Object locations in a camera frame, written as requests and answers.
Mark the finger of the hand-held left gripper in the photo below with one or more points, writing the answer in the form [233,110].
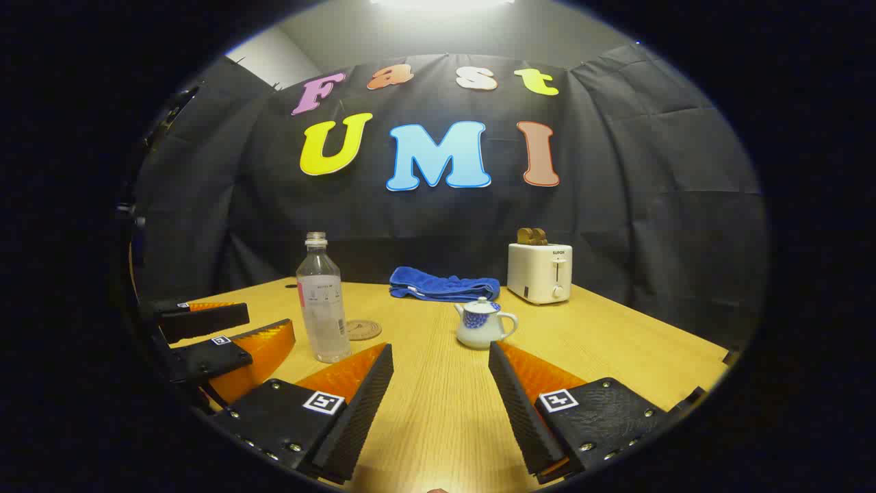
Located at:
[205,359]
[205,322]

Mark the folded blue towel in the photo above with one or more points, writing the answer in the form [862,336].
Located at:
[445,284]

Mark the clear plastic water bottle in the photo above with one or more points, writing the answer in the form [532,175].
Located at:
[323,308]

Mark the round wooden coaster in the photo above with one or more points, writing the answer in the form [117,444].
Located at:
[366,330]

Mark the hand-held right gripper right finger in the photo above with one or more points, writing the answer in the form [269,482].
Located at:
[523,411]

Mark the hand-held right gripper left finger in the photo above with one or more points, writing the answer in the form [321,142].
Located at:
[363,404]

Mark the ceiling light panel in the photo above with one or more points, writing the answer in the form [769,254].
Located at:
[441,3]

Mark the white toaster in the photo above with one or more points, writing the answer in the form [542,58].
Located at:
[537,274]

